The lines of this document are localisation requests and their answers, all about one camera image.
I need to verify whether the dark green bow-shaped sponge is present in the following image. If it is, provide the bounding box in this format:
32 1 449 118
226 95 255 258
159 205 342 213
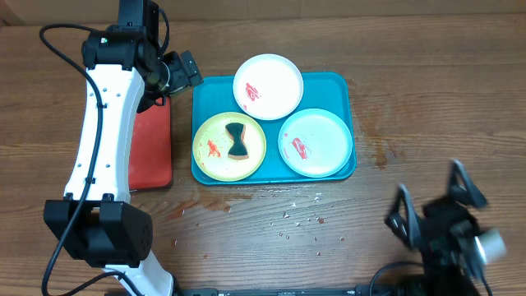
225 123 249 160

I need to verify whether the white plate with red stain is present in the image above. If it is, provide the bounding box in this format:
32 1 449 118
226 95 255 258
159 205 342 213
233 53 304 121

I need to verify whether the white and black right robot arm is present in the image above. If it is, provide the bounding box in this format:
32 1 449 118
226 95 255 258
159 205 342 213
369 160 506 295

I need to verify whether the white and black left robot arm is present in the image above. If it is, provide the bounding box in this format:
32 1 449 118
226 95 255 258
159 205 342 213
44 0 203 295

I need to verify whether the light blue plate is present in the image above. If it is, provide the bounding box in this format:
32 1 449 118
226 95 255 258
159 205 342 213
278 109 353 178

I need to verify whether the teal plastic serving tray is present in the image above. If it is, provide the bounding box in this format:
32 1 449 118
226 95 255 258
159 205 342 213
191 72 358 186

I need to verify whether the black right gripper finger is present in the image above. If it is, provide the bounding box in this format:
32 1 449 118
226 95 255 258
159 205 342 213
446 160 487 209
385 184 422 249

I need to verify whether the yellow plate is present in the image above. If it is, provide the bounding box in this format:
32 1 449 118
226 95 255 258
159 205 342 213
192 112 266 182

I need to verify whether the dark brown tray of red water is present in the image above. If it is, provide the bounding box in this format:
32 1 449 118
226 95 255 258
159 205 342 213
128 97 173 191

